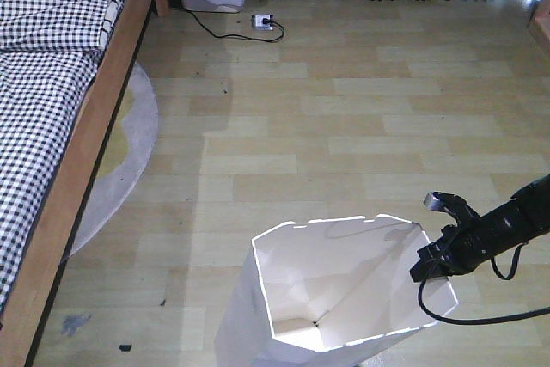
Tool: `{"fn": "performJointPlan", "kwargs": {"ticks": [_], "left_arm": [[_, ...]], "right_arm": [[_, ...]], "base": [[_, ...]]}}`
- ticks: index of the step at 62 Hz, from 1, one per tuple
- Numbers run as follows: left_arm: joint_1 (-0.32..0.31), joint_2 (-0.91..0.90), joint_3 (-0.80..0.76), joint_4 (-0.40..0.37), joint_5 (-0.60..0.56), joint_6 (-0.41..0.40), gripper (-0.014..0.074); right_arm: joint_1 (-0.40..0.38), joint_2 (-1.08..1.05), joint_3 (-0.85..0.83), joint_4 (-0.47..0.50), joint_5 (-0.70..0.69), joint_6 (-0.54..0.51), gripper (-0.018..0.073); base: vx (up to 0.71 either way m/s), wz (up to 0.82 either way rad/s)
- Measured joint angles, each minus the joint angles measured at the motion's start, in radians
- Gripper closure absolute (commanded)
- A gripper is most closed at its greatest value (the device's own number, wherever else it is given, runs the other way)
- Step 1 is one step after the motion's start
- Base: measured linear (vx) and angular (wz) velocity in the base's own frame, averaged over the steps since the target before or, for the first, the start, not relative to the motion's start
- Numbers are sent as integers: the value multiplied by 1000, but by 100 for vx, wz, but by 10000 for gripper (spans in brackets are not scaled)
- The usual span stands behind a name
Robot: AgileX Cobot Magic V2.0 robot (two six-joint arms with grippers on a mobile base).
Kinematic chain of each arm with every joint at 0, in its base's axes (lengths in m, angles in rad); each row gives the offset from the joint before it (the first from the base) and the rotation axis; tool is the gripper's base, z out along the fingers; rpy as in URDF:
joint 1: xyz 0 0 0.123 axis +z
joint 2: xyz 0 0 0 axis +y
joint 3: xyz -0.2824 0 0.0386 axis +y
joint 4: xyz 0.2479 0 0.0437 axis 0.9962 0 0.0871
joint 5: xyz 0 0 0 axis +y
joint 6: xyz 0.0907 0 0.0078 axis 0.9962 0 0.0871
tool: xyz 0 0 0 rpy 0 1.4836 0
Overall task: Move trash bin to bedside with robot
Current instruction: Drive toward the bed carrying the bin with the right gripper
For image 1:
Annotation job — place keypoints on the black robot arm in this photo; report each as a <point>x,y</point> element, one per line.
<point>522,218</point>

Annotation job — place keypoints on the silver floor power outlet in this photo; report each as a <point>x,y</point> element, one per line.
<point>262,22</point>

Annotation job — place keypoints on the grey round rug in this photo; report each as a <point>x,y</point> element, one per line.
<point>127,153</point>

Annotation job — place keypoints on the white trash bin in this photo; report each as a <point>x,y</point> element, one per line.
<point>330,292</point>

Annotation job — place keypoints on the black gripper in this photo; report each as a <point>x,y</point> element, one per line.
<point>458,251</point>

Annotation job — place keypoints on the wooden bed frame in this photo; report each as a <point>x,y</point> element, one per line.
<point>30,300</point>

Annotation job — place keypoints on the black white checkered bedding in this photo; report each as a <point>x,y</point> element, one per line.
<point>50,54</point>

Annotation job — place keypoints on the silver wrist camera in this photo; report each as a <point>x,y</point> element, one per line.
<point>433,201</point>

